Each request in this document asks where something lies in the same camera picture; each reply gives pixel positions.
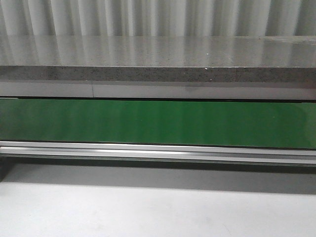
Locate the grey speckled stone counter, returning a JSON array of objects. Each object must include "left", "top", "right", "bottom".
[{"left": 0, "top": 36, "right": 316, "bottom": 101}]

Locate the green conveyor belt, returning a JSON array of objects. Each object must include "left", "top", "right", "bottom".
[{"left": 0, "top": 98, "right": 316, "bottom": 149}]

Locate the white pleated curtain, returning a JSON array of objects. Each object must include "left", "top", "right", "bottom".
[{"left": 0, "top": 0, "right": 316, "bottom": 37}]

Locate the aluminium conveyor frame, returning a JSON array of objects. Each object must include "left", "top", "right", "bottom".
[{"left": 0, "top": 141, "right": 316, "bottom": 166}]

